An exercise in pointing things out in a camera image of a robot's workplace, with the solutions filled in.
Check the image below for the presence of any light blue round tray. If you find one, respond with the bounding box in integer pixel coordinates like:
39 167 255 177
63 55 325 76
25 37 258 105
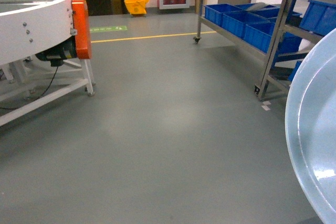
285 30 335 223

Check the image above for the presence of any steel shelf rack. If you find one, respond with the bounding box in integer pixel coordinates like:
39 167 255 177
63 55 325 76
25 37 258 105
198 0 335 101

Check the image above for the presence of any blue bin on shelf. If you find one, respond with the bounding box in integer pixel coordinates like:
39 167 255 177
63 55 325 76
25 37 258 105
205 4 243 26
220 11 269 38
243 23 302 54

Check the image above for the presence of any white round turntable machine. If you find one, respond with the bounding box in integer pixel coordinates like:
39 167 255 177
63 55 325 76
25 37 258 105
1 0 95 125

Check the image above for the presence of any orange motor cover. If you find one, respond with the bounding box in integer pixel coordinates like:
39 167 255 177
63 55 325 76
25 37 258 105
72 0 92 59

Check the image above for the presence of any yellow mop bucket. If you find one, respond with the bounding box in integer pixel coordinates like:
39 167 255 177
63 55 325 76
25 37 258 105
124 0 149 16

